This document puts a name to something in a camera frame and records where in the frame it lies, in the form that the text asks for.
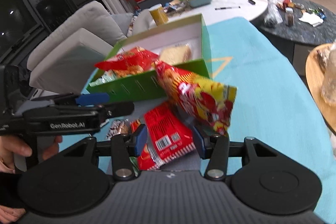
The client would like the round brown cake packet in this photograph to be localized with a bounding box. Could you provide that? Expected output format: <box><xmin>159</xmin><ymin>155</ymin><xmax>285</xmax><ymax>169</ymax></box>
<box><xmin>105</xmin><ymin>119</ymin><xmax>130</xmax><ymax>140</ymax></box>

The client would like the red barcode snack packet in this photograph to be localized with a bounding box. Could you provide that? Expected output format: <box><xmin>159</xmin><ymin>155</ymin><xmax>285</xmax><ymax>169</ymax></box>
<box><xmin>137</xmin><ymin>102</ymin><xmax>195</xmax><ymax>170</ymax></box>

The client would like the light green peanut snack bag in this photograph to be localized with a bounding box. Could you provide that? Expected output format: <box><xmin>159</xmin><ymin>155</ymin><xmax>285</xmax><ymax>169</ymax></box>
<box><xmin>89</xmin><ymin>70</ymin><xmax>124</xmax><ymax>86</ymax></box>

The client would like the red yellow cracker snack bag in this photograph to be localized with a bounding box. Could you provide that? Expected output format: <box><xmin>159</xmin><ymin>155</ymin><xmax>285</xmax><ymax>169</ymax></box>
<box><xmin>153</xmin><ymin>60</ymin><xmax>237</xmax><ymax>135</ymax></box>

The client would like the red beige rice cracker bag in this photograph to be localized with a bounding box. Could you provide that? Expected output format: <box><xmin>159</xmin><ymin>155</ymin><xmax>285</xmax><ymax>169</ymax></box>
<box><xmin>94</xmin><ymin>47</ymin><xmax>159</xmax><ymax>78</ymax></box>

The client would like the person's left hand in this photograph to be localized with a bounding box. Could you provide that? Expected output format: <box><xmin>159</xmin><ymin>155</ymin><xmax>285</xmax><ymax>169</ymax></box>
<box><xmin>0</xmin><ymin>134</ymin><xmax>63</xmax><ymax>224</ymax></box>

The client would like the beige sofa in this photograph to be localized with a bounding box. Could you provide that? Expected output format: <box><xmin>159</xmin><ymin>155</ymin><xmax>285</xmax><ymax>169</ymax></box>
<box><xmin>27</xmin><ymin>1</ymin><xmax>153</xmax><ymax>94</ymax></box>

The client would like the light blue table mat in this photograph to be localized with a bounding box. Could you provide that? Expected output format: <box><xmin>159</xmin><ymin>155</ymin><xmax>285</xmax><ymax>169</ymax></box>
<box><xmin>206</xmin><ymin>17</ymin><xmax>335</xmax><ymax>223</ymax></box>

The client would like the green cardboard box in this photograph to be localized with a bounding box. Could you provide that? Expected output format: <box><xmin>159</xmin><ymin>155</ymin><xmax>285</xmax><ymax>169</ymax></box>
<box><xmin>86</xmin><ymin>14</ymin><xmax>212</xmax><ymax>102</ymax></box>

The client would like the yellow cylindrical can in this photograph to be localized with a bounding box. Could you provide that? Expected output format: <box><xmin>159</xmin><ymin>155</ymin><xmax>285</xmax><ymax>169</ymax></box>
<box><xmin>149</xmin><ymin>3</ymin><xmax>169</xmax><ymax>26</ymax></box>

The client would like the small wooden side table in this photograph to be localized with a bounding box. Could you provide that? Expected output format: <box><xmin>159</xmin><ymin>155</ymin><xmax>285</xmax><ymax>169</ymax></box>
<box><xmin>305</xmin><ymin>43</ymin><xmax>335</xmax><ymax>135</ymax></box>

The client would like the black pen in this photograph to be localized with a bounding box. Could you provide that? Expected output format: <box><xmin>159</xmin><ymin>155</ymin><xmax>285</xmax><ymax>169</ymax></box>
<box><xmin>215</xmin><ymin>6</ymin><xmax>240</xmax><ymax>10</ymax></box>

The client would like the white round coffee table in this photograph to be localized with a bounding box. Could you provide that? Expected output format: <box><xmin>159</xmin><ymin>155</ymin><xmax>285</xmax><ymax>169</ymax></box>
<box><xmin>167</xmin><ymin>0</ymin><xmax>268</xmax><ymax>26</ymax></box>

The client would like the clear plastic bag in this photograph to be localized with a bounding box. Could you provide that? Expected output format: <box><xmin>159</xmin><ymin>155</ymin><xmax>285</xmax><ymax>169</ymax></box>
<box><xmin>264</xmin><ymin>0</ymin><xmax>283</xmax><ymax>28</ymax></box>

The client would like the black lighter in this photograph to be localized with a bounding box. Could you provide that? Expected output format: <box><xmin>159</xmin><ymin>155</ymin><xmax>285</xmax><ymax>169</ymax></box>
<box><xmin>248</xmin><ymin>0</ymin><xmax>256</xmax><ymax>5</ymax></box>

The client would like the spice jar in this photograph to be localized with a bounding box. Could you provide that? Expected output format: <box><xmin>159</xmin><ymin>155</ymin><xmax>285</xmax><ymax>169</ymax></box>
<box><xmin>285</xmin><ymin>7</ymin><xmax>294</xmax><ymax>27</ymax></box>

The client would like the glass mug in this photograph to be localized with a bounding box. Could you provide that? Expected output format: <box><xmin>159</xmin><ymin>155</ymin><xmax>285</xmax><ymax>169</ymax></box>
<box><xmin>321</xmin><ymin>43</ymin><xmax>336</xmax><ymax>106</ymax></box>

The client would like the dark marble round table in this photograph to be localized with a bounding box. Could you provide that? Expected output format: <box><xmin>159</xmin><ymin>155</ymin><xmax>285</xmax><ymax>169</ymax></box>
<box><xmin>258</xmin><ymin>0</ymin><xmax>335</xmax><ymax>46</ymax></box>

